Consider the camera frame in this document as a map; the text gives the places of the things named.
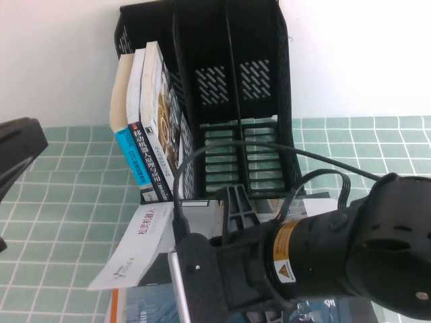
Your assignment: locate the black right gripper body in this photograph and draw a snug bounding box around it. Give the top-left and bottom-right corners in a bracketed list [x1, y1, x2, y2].
[214, 184, 274, 313]

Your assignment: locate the white AgileX brochure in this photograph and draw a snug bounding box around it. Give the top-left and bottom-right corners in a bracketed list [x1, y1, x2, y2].
[87, 190, 338, 292]

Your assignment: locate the orange edged book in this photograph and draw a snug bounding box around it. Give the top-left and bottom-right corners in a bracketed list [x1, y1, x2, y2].
[104, 288, 128, 323]

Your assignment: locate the black spine book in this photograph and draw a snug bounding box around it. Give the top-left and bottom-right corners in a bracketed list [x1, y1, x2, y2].
[125, 48, 168, 204]

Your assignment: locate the white spine book gear cover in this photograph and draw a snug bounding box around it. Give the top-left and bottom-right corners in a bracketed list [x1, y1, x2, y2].
[139, 41, 195, 200]

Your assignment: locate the blue spine book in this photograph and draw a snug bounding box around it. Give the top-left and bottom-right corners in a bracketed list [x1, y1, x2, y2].
[110, 53, 153, 188]

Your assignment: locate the black plastic book holder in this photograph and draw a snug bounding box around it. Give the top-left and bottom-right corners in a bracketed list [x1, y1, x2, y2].
[113, 0, 306, 207]

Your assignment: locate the green checked tablecloth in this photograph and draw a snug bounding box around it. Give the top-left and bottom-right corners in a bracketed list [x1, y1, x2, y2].
[0, 116, 431, 323]

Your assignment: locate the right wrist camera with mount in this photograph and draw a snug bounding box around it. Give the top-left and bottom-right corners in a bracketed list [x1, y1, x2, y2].
[167, 233, 224, 323]

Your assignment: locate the black right camera cable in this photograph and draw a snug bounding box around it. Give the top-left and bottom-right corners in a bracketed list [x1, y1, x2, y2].
[170, 140, 389, 244]

